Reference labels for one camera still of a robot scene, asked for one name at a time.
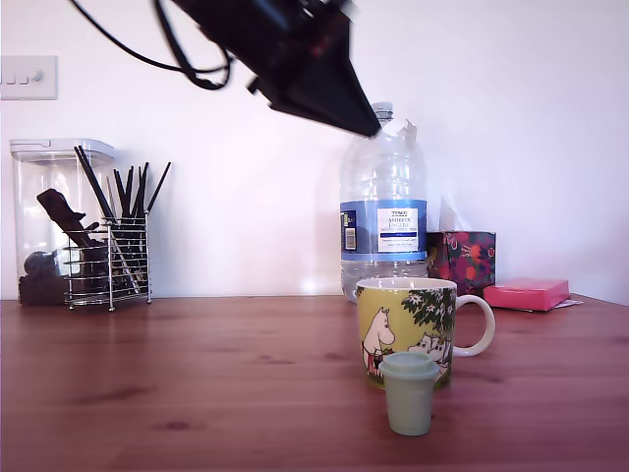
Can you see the pale green coffee capsule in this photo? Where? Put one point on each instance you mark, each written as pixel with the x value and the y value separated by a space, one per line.
pixel 408 403

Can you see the large clear water bottle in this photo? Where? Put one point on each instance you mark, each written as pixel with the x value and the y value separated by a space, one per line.
pixel 383 231

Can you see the white tissue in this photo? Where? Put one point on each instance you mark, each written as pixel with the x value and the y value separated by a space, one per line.
pixel 449 216

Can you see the black chopstick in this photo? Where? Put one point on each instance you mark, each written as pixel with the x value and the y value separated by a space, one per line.
pixel 158 187
pixel 120 192
pixel 90 182
pixel 137 189
pixel 98 182
pixel 129 189
pixel 145 189

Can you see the yellow cartoon print mug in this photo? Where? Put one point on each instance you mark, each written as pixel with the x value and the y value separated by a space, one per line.
pixel 393 305

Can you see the floral tissue box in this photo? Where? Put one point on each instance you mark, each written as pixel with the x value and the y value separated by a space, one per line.
pixel 467 260

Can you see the dark brown utensil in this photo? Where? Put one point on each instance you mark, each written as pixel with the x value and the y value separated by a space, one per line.
pixel 57 204

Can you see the pink flat box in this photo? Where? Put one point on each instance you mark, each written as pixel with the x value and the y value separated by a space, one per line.
pixel 526 295

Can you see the clear plastic storage container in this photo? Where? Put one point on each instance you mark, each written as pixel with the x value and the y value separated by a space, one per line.
pixel 29 172

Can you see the pale paper sheet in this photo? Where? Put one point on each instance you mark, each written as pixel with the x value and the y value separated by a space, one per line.
pixel 572 303

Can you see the white wall switch plate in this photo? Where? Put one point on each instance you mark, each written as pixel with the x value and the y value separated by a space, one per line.
pixel 44 88

